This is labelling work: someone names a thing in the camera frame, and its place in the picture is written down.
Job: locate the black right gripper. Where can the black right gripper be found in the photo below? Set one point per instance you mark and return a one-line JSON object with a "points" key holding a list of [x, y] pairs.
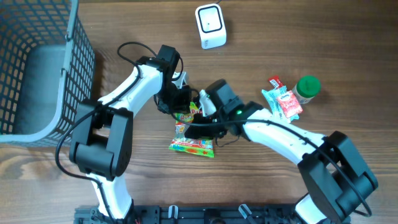
{"points": [[203, 128]]}

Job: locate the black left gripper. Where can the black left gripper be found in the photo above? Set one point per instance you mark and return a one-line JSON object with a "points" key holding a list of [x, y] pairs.
{"points": [[173, 101]]}

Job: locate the green Haribo candy bag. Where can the green Haribo candy bag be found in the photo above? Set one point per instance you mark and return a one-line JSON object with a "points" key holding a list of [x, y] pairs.
{"points": [[200, 147]]}

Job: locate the teal snack packet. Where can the teal snack packet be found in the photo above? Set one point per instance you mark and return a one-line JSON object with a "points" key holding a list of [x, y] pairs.
{"points": [[271, 98]]}

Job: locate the red stick sachet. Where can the red stick sachet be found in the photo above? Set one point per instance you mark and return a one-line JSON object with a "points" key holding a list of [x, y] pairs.
{"points": [[276, 82]]}

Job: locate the red tissue pack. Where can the red tissue pack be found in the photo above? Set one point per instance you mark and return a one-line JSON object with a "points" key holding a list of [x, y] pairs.
{"points": [[289, 104]]}

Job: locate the green lid seasoning jar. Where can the green lid seasoning jar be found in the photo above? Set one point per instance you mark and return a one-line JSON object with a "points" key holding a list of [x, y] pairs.
{"points": [[306, 89]]}

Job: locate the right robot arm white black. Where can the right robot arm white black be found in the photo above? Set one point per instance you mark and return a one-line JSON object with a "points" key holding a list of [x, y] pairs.
{"points": [[336, 176]]}

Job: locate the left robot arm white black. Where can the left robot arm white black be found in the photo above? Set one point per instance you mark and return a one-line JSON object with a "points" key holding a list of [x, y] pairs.
{"points": [[101, 143]]}

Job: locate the white barcode scanner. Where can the white barcode scanner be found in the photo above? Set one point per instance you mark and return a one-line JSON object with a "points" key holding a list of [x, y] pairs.
{"points": [[211, 27]]}

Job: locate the grey plastic mesh basket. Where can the grey plastic mesh basket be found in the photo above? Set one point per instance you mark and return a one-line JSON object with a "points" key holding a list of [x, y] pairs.
{"points": [[47, 69]]}

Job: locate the black mounting rail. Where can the black mounting rail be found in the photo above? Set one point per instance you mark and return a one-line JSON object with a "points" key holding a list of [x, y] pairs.
{"points": [[217, 214]]}

